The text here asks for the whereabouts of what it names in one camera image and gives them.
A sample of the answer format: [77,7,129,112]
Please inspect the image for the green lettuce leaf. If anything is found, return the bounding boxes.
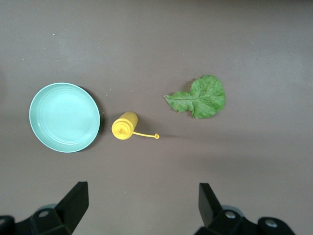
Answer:
[163,74,226,119]

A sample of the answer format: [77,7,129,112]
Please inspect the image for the yellow squeeze bottle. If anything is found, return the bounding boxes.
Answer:
[112,111,160,141]

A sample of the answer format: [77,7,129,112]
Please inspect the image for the mint green plate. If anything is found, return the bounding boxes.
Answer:
[29,82,101,154]

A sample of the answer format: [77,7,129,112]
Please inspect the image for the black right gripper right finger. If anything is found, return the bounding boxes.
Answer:
[195,182,298,235]

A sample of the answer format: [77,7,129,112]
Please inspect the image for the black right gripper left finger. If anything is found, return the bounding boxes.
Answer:
[0,181,89,235]

